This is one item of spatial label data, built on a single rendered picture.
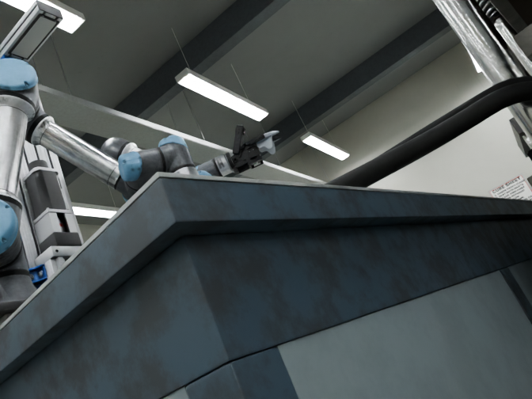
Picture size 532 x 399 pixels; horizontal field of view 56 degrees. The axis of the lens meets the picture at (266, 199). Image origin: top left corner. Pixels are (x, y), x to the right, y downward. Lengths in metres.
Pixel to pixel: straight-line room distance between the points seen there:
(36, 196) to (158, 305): 1.33
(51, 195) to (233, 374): 1.38
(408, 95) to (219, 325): 8.62
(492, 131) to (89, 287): 8.21
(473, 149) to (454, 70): 1.34
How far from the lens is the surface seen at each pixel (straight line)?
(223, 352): 0.33
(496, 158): 8.39
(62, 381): 0.50
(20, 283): 1.33
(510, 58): 1.02
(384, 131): 8.85
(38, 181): 1.69
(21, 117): 1.42
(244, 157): 1.84
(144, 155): 1.36
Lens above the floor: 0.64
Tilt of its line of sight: 20 degrees up
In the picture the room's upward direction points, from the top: 24 degrees counter-clockwise
